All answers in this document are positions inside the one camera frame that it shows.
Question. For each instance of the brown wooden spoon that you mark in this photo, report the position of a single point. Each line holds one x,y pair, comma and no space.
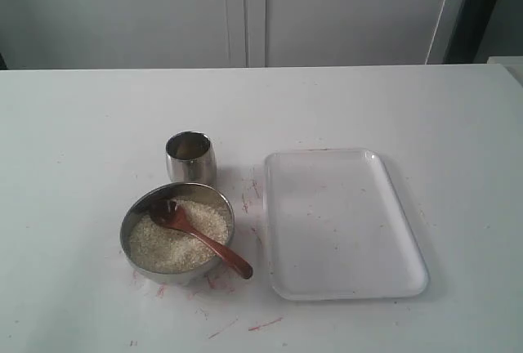
168,214

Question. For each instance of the small steel cup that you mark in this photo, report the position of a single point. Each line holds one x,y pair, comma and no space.
190,157

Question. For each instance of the steel bowl of rice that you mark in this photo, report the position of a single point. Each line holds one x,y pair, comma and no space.
168,256

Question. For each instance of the white plastic tray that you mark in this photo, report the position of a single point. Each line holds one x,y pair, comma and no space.
335,228

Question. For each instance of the white cabinet doors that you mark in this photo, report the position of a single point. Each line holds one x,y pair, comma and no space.
133,34

